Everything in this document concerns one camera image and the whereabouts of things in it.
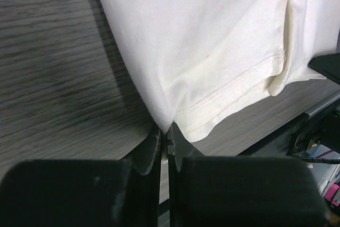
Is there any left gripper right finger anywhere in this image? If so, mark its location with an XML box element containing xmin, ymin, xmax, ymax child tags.
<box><xmin>167</xmin><ymin>124</ymin><xmax>331</xmax><ymax>226</ymax></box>

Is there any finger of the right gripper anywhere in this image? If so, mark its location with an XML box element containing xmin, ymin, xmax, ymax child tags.
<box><xmin>308</xmin><ymin>53</ymin><xmax>340</xmax><ymax>85</ymax></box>

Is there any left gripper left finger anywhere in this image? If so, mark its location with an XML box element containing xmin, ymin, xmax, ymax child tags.
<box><xmin>1</xmin><ymin>127</ymin><xmax>163</xmax><ymax>226</ymax></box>

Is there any cream white t shirt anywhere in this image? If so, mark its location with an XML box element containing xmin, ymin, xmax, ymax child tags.
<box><xmin>100</xmin><ymin>0</ymin><xmax>339</xmax><ymax>142</ymax></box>

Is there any aluminium frame rail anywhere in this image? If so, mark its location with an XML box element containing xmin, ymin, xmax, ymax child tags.
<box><xmin>305</xmin><ymin>90</ymin><xmax>339</xmax><ymax>117</ymax></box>

